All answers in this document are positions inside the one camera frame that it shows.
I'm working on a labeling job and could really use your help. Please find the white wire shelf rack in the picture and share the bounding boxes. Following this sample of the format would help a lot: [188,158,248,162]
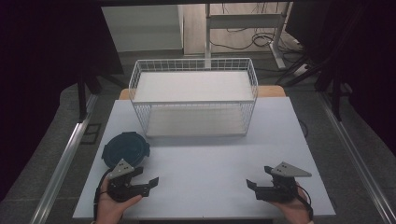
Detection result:
[128,57,260,139]

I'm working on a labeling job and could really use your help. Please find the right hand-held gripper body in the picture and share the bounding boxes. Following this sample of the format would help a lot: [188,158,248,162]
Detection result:
[254,161,313,203]

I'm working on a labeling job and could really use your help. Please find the person's right hand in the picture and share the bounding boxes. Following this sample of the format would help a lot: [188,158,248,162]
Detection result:
[270,182,314,224]

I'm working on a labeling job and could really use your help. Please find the white cabinet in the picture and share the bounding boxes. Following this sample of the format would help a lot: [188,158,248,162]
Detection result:
[101,4,185,53]

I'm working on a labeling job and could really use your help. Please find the person's left hand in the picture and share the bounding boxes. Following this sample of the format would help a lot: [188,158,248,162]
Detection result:
[94,177,143,224]

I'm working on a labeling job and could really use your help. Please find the black floor frame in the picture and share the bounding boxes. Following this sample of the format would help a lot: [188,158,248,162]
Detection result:
[79,122,103,146]

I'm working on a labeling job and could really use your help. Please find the dark curtain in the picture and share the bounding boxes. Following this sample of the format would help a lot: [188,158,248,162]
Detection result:
[284,0,396,157]
[0,0,125,202]

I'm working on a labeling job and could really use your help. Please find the black floor cables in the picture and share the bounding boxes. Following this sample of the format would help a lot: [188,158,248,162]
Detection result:
[208,28,304,54]

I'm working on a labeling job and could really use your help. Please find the metal rail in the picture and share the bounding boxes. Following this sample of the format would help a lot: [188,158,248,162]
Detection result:
[29,92,100,224]
[317,91,396,224]

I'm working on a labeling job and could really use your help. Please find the thin black cable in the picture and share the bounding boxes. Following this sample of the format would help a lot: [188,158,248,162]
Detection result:
[297,119,310,139]

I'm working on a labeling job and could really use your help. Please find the white desk frame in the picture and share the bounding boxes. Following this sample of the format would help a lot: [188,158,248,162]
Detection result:
[204,2,293,70]

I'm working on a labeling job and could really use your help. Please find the black stand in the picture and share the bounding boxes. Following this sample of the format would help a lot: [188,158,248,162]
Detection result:
[76,70,126,124]
[313,62,354,123]

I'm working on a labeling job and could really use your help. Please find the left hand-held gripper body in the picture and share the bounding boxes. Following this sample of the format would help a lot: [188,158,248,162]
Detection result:
[106,158,150,203]

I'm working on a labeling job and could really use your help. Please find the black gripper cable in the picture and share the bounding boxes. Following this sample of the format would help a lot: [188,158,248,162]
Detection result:
[295,184,315,220]
[92,167,114,222]

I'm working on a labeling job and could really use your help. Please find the wooden table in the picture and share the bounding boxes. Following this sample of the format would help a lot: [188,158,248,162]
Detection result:
[118,85,287,101]

